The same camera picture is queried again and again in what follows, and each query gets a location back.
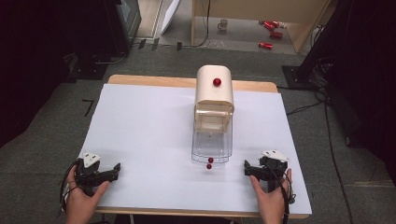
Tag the cream drawer cabinet red knob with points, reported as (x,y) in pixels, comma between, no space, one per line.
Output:
(214,93)

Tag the wooden table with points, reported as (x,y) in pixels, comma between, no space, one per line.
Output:
(162,81)

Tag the person's right hand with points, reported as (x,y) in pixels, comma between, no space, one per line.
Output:
(270,203)

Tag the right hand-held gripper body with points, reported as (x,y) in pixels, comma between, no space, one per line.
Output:
(273,169)

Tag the white table mat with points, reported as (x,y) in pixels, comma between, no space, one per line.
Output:
(146,140)

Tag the red can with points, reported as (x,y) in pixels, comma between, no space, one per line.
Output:
(265,45)
(275,24)
(276,34)
(269,25)

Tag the white board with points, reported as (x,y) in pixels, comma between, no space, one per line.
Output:
(169,15)

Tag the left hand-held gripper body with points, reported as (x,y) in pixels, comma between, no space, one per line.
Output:
(88,175)

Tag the person's left hand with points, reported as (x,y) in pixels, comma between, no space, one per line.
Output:
(81,202)

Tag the clear plastic drawer red knob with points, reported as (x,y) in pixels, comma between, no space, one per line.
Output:
(211,146)
(209,166)

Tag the black stand base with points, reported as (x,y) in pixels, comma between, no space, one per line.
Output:
(294,77)

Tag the grey mug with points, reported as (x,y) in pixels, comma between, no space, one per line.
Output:
(223,25)

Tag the black curtain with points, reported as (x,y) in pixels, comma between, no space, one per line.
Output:
(31,62)
(367,77)

